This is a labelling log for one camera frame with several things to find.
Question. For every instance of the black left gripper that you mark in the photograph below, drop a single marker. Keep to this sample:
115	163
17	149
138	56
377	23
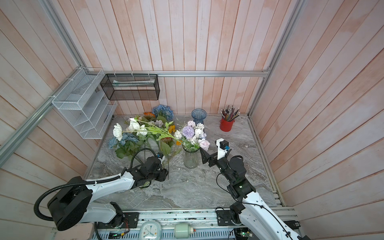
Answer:
163	175

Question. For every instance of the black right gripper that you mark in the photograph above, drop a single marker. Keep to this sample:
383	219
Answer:
208	157

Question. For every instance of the light blue rose bunch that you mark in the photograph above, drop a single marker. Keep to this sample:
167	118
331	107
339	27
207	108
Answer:
126	147

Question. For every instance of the white ranunculus flower stem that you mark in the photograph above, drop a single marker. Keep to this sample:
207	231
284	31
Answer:
119	130

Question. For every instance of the yellow poppy flower stem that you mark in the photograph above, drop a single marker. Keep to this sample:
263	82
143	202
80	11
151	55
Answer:
172	131

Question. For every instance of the pastel mixed flower bouquet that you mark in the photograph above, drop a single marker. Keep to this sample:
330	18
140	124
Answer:
192	137

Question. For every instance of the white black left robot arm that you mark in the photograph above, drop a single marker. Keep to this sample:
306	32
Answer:
75	202

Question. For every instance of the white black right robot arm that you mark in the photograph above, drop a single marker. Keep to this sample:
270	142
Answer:
250	209

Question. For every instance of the clear ribbed glass vase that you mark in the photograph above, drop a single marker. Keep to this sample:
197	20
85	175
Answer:
191	159

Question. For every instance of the blue purple glass vase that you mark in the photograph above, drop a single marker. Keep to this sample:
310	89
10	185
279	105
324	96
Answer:
199	115

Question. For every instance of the red rose flower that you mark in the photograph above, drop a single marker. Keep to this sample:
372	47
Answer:
167	140

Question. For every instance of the white small-flower green bunch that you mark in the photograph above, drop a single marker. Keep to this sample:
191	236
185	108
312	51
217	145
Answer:
154	130

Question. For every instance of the red pencil bucket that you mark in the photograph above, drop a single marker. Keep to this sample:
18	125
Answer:
225	125

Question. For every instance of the coloured pencils bundle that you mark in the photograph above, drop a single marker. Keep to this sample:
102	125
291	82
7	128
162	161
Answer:
229	113

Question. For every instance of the orange gerbera flower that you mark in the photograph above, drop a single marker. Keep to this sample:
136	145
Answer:
149	116

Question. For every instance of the white analog clock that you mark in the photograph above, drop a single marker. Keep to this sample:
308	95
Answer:
150	230

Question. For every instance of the blue hydrangea flower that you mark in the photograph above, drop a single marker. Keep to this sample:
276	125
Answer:
163	111

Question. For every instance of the pale green cylinder device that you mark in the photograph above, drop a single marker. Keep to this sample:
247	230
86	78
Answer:
183	231

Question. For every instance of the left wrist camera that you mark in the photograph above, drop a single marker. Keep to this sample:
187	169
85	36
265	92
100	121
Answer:
160	156

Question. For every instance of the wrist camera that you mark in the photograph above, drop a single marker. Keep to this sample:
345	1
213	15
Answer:
160	156
223	148

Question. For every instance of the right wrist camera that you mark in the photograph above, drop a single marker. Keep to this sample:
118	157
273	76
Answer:
223	148

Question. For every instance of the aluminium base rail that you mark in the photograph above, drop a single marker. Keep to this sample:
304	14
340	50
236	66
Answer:
218	223

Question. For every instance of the black mesh wall basket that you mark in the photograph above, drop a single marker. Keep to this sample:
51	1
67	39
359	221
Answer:
131	87

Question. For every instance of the white wire mesh shelf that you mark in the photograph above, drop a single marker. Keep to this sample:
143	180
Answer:
85	105

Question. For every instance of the aluminium wall frame rail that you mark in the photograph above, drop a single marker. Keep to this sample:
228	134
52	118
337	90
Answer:
21	134

